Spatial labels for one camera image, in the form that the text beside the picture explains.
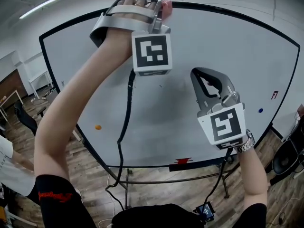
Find white floor cable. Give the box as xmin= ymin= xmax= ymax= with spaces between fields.
xmin=97 ymin=173 xmax=114 ymax=226

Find silver metal wristwatch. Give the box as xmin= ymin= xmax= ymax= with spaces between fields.
xmin=235 ymin=129 xmax=256 ymax=153

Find black round shell chair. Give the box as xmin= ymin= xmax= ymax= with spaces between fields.
xmin=270 ymin=136 xmax=304 ymax=187

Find long ceiling light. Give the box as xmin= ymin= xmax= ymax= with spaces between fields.
xmin=19 ymin=0 xmax=59 ymax=20

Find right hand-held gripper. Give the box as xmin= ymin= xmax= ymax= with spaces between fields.
xmin=190 ymin=67 xmax=247 ymax=151

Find black shirt with red print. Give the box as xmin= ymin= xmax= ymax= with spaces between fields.
xmin=35 ymin=174 xmax=268 ymax=228

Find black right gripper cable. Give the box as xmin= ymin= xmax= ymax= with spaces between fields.
xmin=203 ymin=148 xmax=235 ymax=208

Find pink cloth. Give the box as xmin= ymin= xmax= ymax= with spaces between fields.
xmin=161 ymin=0 xmax=173 ymax=22

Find black metal whiteboard stand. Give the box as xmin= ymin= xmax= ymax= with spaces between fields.
xmin=75 ymin=124 xmax=283 ymax=210

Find person's left hand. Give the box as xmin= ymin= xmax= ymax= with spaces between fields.
xmin=121 ymin=0 xmax=159 ymax=10

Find person's right forearm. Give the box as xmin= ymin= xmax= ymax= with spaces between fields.
xmin=236 ymin=146 xmax=269 ymax=207

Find white table with wooden top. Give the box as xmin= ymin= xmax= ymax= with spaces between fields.
xmin=0 ymin=89 xmax=24 ymax=123

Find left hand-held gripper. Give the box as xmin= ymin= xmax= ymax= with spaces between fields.
xmin=89 ymin=0 xmax=173 ymax=77

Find black office chair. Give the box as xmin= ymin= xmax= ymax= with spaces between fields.
xmin=13 ymin=100 xmax=39 ymax=137

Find whiteboard with black frame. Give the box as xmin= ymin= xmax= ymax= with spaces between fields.
xmin=38 ymin=0 xmax=301 ymax=173

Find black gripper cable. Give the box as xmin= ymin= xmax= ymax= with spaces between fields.
xmin=105 ymin=68 xmax=136 ymax=211
xmin=203 ymin=148 xmax=235 ymax=208

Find black whiteboard tray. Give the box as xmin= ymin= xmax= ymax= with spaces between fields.
xmin=169 ymin=161 xmax=223 ymax=172

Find small black screen device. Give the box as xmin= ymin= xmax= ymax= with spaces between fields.
xmin=194 ymin=201 xmax=216 ymax=223

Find person's left forearm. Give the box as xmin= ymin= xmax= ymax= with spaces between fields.
xmin=34 ymin=28 xmax=133 ymax=183

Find white metal table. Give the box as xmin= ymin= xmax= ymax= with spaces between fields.
xmin=28 ymin=70 xmax=54 ymax=100

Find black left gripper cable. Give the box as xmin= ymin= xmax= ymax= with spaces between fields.
xmin=105 ymin=68 xmax=136 ymax=211

